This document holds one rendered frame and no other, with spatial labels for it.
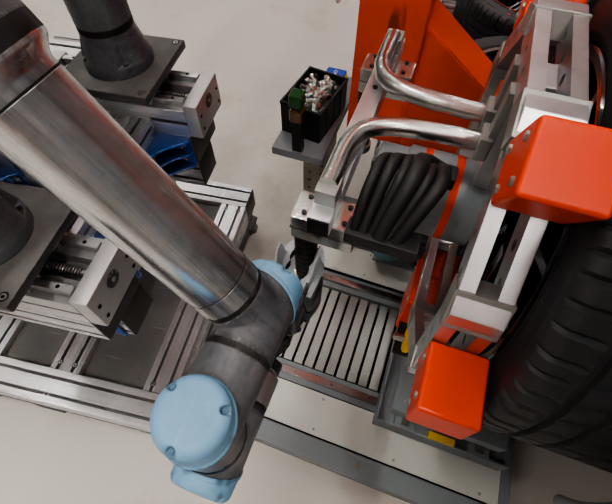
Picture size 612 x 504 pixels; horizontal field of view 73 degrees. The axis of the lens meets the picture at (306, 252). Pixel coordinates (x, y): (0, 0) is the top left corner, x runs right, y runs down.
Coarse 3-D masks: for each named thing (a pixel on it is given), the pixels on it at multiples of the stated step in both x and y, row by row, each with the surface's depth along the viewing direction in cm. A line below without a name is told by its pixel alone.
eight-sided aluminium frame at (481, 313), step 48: (528, 48) 47; (576, 48) 46; (480, 96) 81; (528, 96) 41; (576, 96) 41; (432, 240) 92; (480, 240) 44; (528, 240) 42; (480, 288) 46; (432, 336) 52; (480, 336) 47
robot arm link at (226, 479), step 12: (252, 408) 49; (264, 408) 50; (252, 420) 48; (252, 432) 48; (252, 444) 49; (240, 456) 45; (180, 468) 45; (228, 468) 44; (240, 468) 47; (180, 480) 44; (192, 480) 44; (204, 480) 44; (216, 480) 44; (228, 480) 45; (192, 492) 44; (204, 492) 43; (216, 492) 44; (228, 492) 45
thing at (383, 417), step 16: (384, 384) 120; (384, 400) 120; (384, 416) 117; (400, 416) 115; (400, 432) 118; (416, 432) 113; (432, 432) 112; (448, 448) 113; (464, 448) 113; (480, 448) 110; (480, 464) 115; (496, 464) 109
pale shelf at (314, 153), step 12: (348, 84) 148; (348, 96) 145; (336, 120) 138; (336, 132) 138; (276, 144) 132; (288, 144) 132; (312, 144) 132; (324, 144) 132; (288, 156) 133; (300, 156) 131; (312, 156) 129; (324, 156) 131
